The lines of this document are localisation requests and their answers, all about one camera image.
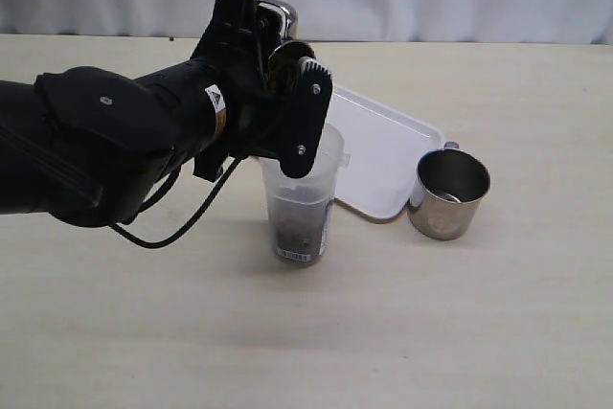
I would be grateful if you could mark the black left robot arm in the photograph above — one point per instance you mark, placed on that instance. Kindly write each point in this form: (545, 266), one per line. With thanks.
(87, 145)

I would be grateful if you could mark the steel mug with pellets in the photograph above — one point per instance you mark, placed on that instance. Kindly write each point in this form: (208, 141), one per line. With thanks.
(449, 186)
(284, 59)

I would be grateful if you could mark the white plastic tray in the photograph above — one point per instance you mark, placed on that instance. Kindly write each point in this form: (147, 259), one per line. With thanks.
(383, 146)

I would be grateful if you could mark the clear plastic tall container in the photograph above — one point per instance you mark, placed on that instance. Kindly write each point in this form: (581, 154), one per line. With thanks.
(299, 210)

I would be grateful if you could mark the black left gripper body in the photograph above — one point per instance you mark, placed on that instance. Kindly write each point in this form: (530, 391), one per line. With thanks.
(237, 52)

